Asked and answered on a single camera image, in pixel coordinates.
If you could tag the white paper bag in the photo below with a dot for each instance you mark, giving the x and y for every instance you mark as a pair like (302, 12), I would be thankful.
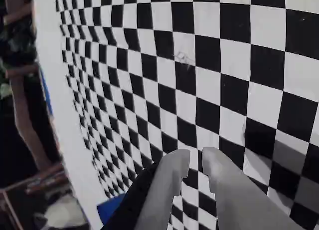
(62, 215)

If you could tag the black white checkered sheet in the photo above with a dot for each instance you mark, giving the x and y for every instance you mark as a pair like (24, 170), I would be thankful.
(207, 50)

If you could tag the green leafy houseplant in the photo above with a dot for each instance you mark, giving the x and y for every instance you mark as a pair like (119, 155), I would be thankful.
(17, 40)

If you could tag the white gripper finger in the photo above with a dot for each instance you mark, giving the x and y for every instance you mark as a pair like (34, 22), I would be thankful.
(236, 202)
(164, 190)

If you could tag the blue tape strip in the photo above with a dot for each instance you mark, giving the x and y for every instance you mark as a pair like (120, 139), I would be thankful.
(47, 95)

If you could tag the blue round box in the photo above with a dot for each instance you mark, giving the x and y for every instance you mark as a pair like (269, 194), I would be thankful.
(109, 215)

